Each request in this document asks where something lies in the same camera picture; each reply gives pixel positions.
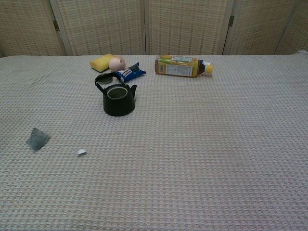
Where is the black teapot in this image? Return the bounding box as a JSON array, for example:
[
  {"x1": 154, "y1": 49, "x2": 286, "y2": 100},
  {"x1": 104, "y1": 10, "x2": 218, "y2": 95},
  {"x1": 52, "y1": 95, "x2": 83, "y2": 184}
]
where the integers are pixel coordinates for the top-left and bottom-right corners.
[{"x1": 94, "y1": 72, "x2": 138, "y2": 117}]

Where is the woven bamboo screen panel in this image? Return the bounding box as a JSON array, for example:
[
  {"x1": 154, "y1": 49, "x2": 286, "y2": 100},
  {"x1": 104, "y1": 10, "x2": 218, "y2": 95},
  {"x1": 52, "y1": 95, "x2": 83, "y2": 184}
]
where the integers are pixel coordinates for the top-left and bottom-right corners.
[
  {"x1": 274, "y1": 0, "x2": 308, "y2": 55},
  {"x1": 222, "y1": 0, "x2": 299, "y2": 56},
  {"x1": 144, "y1": 0, "x2": 235, "y2": 56},
  {"x1": 49, "y1": 0, "x2": 147, "y2": 56},
  {"x1": 0, "y1": 0, "x2": 67, "y2": 57}
]

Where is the yellow sponge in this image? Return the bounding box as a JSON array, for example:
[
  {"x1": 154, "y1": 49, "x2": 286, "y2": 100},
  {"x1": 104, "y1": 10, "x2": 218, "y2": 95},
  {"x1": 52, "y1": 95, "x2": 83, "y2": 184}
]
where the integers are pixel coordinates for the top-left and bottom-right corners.
[{"x1": 90, "y1": 53, "x2": 114, "y2": 74}]

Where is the blue pyramid tea bag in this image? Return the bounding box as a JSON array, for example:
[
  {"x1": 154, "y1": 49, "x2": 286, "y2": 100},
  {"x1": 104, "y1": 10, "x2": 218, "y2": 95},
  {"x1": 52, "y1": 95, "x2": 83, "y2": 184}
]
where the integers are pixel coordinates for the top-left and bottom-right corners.
[{"x1": 26, "y1": 128, "x2": 87, "y2": 157}]

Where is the small black lid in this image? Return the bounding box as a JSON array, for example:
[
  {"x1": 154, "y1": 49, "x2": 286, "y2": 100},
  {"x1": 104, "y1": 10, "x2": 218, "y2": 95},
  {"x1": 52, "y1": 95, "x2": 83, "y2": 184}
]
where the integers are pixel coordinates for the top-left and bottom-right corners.
[{"x1": 98, "y1": 74, "x2": 114, "y2": 84}]

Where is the blue cookie snack packet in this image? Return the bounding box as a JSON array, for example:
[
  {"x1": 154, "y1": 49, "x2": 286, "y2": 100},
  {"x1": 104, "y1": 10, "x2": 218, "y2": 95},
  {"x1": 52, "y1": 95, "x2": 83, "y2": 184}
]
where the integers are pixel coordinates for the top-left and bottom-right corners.
[{"x1": 116, "y1": 62, "x2": 147, "y2": 82}]

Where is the peach coloured egg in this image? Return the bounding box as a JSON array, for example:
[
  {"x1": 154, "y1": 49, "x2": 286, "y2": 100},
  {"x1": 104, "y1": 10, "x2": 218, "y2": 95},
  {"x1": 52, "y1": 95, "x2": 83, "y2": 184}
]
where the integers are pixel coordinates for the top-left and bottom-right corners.
[{"x1": 108, "y1": 55, "x2": 127, "y2": 72}]

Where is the yellow drink bottle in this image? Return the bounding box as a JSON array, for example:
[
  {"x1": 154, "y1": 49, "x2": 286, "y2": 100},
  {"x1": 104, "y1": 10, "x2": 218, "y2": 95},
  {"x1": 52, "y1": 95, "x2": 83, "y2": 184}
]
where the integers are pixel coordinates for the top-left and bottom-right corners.
[{"x1": 154, "y1": 54, "x2": 214, "y2": 78}]

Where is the beige woven tablecloth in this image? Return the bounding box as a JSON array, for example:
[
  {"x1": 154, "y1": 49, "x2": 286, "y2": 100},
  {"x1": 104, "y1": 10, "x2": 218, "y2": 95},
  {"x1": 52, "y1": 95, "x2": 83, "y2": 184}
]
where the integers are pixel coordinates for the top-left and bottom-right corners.
[{"x1": 0, "y1": 54, "x2": 308, "y2": 231}]

